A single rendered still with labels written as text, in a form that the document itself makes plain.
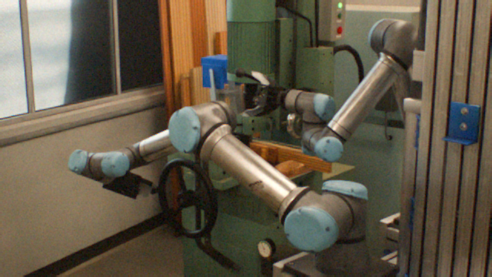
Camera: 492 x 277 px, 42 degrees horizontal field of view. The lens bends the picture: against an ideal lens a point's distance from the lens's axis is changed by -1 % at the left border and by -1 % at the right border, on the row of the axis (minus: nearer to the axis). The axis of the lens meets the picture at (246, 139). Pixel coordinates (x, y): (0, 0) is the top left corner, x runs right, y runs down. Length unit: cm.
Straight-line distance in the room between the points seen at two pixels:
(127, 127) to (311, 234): 239
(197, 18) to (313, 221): 266
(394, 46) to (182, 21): 213
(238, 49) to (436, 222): 101
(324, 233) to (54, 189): 218
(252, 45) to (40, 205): 159
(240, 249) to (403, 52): 97
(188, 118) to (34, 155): 178
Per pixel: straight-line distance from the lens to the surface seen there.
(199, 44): 404
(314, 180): 231
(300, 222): 154
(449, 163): 164
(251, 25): 231
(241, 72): 214
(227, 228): 242
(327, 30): 251
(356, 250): 170
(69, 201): 357
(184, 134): 168
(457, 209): 167
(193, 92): 376
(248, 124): 239
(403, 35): 193
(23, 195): 336
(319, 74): 243
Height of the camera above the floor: 157
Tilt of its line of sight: 14 degrees down
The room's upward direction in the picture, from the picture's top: straight up
